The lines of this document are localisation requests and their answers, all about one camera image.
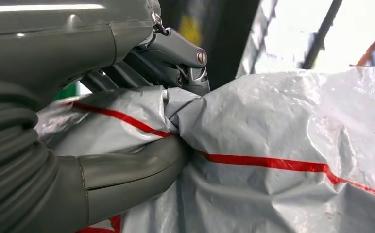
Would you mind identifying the grey red-print courier bag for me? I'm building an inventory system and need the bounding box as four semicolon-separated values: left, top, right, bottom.
34;66;375;233

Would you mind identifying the dark window frame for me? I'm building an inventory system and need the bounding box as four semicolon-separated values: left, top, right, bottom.
302;0;343;70

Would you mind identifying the green plastic basket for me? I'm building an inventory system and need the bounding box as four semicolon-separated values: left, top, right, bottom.
53;82;80;101

